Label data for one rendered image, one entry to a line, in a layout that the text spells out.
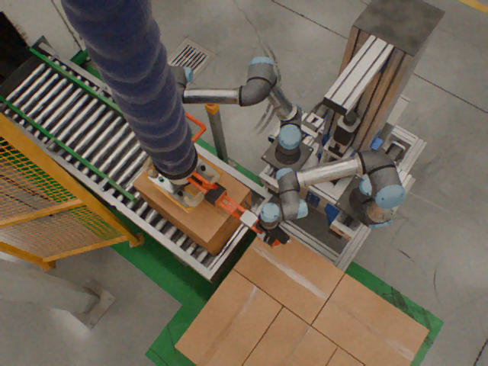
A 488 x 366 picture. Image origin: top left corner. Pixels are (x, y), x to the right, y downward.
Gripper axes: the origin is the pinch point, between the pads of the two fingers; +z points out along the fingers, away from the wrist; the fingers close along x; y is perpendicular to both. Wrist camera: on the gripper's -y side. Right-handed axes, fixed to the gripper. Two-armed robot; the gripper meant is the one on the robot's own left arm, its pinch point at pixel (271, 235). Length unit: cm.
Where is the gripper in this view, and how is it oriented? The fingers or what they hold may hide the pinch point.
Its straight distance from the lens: 201.6
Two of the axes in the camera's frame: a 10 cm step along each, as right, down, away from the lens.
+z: 0.5, 3.6, 9.3
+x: -6.3, 7.3, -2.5
